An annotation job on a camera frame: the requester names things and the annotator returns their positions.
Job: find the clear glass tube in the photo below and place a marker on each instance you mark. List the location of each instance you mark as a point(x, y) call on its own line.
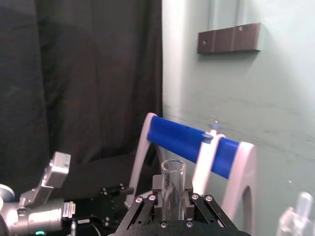
point(173, 186)

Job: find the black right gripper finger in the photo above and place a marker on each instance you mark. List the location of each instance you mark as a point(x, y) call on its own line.
point(190, 204)

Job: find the black table cloth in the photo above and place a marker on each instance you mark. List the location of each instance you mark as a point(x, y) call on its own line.
point(98, 172)

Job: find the clear plastic piece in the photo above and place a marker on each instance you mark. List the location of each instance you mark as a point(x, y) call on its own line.
point(296, 216)

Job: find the black curtain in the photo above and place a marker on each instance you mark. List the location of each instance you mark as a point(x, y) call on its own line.
point(86, 73)

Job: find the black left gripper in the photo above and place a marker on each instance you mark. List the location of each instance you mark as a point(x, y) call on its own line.
point(94, 227)

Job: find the brown wall bracket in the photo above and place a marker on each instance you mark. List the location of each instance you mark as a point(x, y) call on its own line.
point(224, 39)

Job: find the blue and white tube rack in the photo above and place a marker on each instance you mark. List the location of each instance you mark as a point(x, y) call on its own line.
point(172, 140)

